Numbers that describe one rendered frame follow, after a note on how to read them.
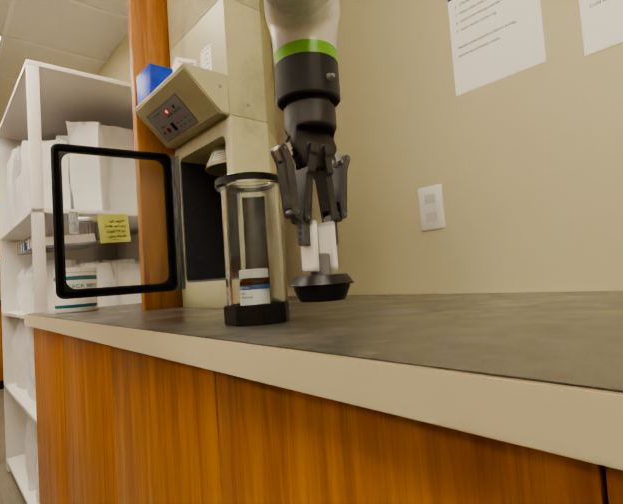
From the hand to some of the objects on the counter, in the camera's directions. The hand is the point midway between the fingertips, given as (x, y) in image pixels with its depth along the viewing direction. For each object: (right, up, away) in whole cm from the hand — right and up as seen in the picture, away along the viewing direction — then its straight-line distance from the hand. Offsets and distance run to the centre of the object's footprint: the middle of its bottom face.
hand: (318, 247), depth 62 cm
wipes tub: (-82, -21, +88) cm, 122 cm away
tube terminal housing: (-19, -15, +62) cm, 66 cm away
